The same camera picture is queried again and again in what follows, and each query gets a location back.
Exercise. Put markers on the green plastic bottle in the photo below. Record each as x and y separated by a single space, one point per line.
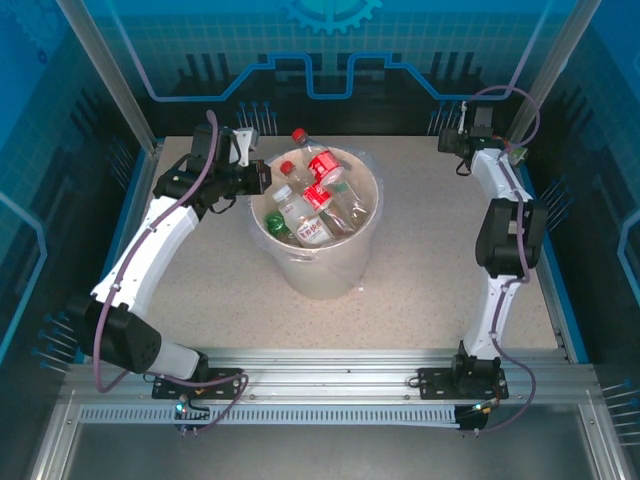
274 221

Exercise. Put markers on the clear bottle green white label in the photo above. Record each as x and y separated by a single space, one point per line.
350 205

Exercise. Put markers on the white round plastic bin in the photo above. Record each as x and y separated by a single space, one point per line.
325 275

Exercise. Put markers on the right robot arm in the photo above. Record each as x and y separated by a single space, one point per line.
492 310

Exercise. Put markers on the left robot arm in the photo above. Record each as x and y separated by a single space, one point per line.
145 255

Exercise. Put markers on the small green white object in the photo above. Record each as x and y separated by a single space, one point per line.
518 154

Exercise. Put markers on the black base electronics board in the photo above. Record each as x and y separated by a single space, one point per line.
192 414
475 417

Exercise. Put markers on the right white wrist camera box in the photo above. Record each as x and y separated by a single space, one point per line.
464 120

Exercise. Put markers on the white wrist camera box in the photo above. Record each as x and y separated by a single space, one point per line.
243 142
464 120

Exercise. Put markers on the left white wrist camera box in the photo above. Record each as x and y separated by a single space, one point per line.
243 142

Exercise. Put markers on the aluminium frame post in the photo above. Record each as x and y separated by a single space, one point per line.
565 50
100 60

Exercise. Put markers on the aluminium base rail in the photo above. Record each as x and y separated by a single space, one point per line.
325 370

